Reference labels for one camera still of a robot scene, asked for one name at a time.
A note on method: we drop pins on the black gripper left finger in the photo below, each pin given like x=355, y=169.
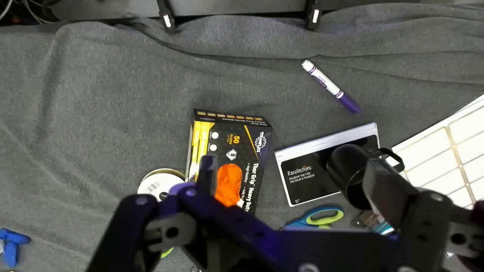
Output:
x=136, y=227

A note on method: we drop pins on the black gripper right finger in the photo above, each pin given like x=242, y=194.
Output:
x=432, y=227

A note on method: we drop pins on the purple marker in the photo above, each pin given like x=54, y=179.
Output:
x=328, y=86

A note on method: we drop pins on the black mug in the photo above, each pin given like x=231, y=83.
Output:
x=348, y=171

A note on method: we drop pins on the white ribbon spool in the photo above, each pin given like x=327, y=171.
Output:
x=159, y=182

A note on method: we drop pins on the white label sheets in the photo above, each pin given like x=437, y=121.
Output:
x=454, y=145

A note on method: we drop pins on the blue green scissors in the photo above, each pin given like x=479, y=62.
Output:
x=322, y=218

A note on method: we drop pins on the blue plastic clip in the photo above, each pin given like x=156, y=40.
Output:
x=12, y=244

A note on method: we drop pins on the black box of orange gloves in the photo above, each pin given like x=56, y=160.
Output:
x=236, y=145

